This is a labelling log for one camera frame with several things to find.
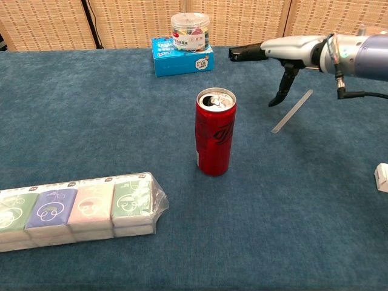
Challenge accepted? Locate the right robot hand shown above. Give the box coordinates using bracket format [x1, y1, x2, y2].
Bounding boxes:
[259, 33, 330, 107]

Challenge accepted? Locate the clear plastic straw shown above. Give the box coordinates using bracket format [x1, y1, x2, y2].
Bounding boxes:
[270, 89, 313, 134]

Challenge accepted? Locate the red soda can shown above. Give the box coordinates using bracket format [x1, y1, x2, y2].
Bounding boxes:
[195, 87, 238, 177]

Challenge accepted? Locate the black stapler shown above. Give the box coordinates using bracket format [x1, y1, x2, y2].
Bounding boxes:
[228, 42, 269, 62]

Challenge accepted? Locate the clear tub of coloured clips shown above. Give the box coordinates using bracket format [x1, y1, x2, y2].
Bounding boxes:
[170, 12, 210, 52]

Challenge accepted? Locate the blue cardboard box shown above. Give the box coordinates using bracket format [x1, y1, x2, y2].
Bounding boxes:
[151, 37, 215, 78]

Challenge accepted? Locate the bamboo folding screen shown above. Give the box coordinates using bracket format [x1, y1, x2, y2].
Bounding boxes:
[0, 0, 388, 52]

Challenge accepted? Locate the small white box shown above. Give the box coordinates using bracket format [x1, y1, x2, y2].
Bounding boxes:
[373, 162, 388, 193]

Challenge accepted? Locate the blue felt table cover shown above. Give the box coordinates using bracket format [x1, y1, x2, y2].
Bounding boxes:
[0, 44, 388, 291]

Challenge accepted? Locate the black tripod stand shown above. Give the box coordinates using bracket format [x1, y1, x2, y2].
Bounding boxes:
[80, 0, 103, 49]

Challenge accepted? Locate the wrapped tissue multipack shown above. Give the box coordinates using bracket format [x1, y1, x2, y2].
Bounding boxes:
[0, 171, 169, 253]

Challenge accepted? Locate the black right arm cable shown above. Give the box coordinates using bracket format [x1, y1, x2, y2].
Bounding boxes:
[333, 33, 388, 100]

